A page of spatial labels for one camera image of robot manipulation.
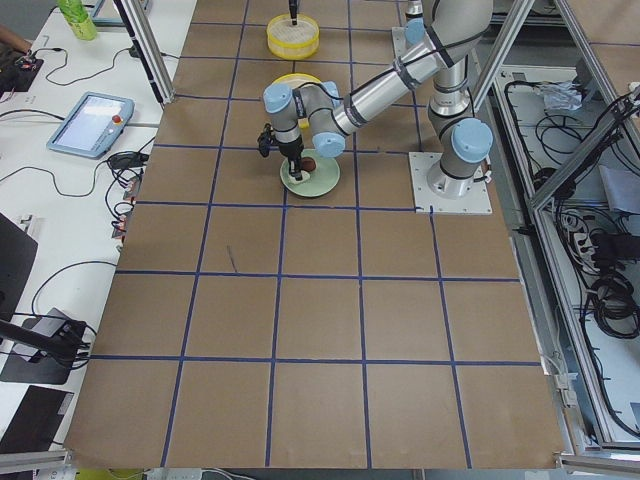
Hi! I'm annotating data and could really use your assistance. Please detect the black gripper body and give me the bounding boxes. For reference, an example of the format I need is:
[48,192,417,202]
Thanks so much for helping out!
[277,139,304,161]

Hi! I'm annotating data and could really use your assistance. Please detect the black cable bundle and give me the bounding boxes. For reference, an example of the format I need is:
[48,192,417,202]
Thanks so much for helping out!
[579,269,636,341]

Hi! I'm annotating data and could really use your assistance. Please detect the black camera stand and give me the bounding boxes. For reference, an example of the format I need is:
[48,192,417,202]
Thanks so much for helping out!
[1,309,90,385]

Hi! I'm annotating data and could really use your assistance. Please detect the yellow steamer basket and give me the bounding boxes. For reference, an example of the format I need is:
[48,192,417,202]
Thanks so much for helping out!
[272,72,320,129]
[266,14,320,60]

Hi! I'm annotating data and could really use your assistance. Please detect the green plastic bottle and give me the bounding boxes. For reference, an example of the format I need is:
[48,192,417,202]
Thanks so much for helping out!
[56,0,98,41]

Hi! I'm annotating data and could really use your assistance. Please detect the aluminium frame post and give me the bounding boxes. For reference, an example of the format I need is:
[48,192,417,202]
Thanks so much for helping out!
[114,0,175,106]

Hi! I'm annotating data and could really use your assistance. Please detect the white bun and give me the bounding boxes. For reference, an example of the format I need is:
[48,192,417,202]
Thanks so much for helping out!
[289,170,311,184]

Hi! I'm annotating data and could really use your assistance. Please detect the black laptop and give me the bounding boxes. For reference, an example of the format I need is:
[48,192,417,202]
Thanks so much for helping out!
[1,386,74,454]

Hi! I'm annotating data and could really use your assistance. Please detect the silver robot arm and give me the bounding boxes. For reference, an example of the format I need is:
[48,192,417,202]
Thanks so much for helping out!
[258,1,493,199]

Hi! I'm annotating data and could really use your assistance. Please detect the mint green plate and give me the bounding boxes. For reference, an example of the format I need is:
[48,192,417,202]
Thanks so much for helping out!
[280,149,340,197]

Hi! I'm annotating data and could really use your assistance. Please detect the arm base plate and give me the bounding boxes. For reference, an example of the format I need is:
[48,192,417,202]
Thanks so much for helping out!
[409,152,493,215]
[391,19,433,65]

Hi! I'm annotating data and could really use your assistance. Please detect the brown bun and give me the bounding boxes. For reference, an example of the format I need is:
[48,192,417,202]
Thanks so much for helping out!
[301,157,316,172]

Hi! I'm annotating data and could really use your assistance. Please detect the teach pendant tablet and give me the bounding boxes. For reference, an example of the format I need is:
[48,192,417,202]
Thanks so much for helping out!
[46,92,135,159]

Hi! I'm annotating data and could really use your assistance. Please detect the aluminium side frame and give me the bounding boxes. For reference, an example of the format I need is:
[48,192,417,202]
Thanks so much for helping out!
[474,1,639,479]

